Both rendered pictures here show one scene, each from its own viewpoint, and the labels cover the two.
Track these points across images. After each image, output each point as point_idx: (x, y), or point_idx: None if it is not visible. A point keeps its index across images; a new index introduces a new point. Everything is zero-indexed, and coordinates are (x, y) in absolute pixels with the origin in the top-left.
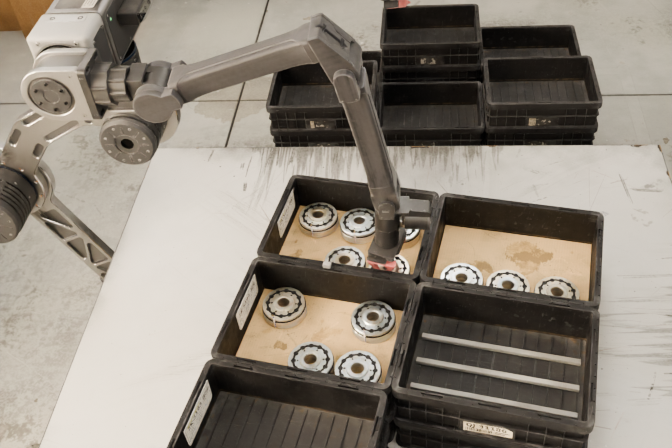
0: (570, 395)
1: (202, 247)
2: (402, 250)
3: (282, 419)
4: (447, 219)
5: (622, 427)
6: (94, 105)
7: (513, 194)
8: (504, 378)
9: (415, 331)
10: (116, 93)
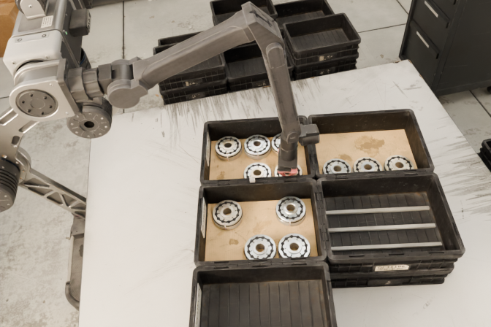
0: (430, 231)
1: (147, 182)
2: None
3: (253, 294)
4: None
5: None
6: (75, 104)
7: (336, 106)
8: (386, 229)
9: None
10: (92, 91)
